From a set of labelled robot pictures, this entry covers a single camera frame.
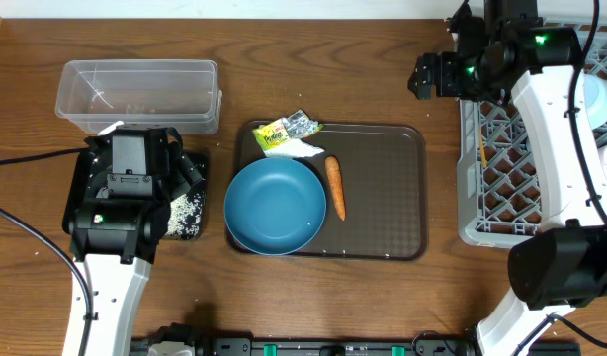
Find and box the wooden chopstick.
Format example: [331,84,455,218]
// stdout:
[478,132,488,169]

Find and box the dark blue plate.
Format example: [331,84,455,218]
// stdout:
[224,158,327,255]

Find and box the light blue bowl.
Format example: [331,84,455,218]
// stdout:
[584,74,607,130]

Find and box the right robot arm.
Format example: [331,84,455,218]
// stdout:
[408,1,607,356]

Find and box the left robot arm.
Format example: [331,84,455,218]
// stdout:
[62,126,208,355]

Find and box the grey dishwasher rack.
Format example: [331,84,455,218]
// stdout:
[457,22,607,248]

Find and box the black rectangular tray bin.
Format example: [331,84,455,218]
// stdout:
[62,148,209,241]

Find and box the pile of rice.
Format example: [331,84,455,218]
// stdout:
[164,192,205,240]

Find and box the clear plastic bin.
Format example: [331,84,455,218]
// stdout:
[55,59,222,134]

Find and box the dark brown serving tray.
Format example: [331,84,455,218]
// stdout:
[225,120,428,262]

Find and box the crumpled white tissue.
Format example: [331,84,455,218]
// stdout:
[264,139,324,159]

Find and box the yellow silver snack wrapper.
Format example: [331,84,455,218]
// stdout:
[252,110,323,151]

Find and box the orange carrot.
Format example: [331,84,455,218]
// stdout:
[325,156,346,221]

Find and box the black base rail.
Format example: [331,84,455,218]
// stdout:
[130,323,581,356]

